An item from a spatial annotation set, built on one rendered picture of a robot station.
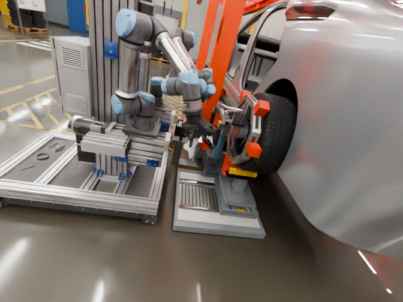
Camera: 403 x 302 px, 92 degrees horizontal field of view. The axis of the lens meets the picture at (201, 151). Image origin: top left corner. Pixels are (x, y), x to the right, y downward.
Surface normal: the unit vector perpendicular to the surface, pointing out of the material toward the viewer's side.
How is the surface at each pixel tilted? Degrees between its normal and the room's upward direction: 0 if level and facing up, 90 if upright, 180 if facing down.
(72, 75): 90
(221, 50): 90
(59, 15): 90
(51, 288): 0
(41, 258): 0
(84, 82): 90
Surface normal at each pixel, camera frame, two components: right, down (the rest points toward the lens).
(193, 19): 0.04, 0.52
